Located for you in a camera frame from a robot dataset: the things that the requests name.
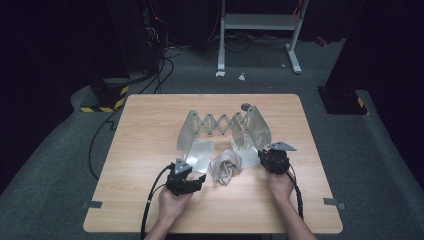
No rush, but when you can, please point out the black yellow striped base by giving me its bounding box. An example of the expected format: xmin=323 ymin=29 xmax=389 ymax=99
xmin=317 ymin=86 xmax=370 ymax=116
xmin=79 ymin=77 xmax=130 ymax=114

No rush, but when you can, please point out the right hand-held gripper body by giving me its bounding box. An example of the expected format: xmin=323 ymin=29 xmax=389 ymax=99
xmin=258 ymin=141 xmax=298 ymax=175

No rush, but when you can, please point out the thin black floor cable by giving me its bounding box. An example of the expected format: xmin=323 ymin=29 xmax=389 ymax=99
xmin=88 ymin=108 xmax=123 ymax=181

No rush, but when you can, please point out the dark equipment rack with wires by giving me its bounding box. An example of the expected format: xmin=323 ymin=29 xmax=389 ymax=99
xmin=143 ymin=0 xmax=168 ymax=74

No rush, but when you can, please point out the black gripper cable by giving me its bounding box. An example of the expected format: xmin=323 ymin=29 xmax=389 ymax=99
xmin=139 ymin=163 xmax=174 ymax=240
xmin=284 ymin=164 xmax=305 ymax=221

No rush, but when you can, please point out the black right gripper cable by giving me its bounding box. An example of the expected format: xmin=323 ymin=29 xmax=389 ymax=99
xmin=284 ymin=164 xmax=305 ymax=221

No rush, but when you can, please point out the expandable metal bookend rack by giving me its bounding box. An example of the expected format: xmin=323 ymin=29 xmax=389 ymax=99
xmin=176 ymin=105 xmax=273 ymax=174

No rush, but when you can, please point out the looped black floor cable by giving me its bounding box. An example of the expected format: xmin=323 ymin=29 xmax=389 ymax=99
xmin=138 ymin=56 xmax=175 ymax=95

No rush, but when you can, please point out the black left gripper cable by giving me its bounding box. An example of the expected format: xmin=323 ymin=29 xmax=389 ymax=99
xmin=139 ymin=163 xmax=174 ymax=240

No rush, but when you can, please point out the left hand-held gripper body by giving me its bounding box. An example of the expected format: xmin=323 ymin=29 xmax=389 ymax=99
xmin=165 ymin=157 xmax=194 ymax=197

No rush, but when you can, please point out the grey tape piece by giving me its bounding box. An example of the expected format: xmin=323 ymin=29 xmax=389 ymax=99
xmin=82 ymin=200 xmax=103 ymax=210
xmin=323 ymin=197 xmax=347 ymax=211

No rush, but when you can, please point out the beige cloth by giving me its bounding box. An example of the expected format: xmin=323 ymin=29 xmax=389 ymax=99
xmin=208 ymin=148 xmax=244 ymax=187

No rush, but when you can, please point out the person's left hand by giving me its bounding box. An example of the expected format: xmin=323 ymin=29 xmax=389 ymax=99
xmin=157 ymin=188 xmax=194 ymax=226

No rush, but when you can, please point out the tangle of floor cables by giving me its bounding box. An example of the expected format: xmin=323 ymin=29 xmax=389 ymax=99
xmin=206 ymin=31 xmax=291 ymax=54

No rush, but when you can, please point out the person's right hand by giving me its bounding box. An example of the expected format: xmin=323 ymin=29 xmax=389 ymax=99
xmin=267 ymin=170 xmax=296 ymax=203

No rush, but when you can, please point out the white metal stand frame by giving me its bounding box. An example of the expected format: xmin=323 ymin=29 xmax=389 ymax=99
xmin=217 ymin=0 xmax=309 ymax=75

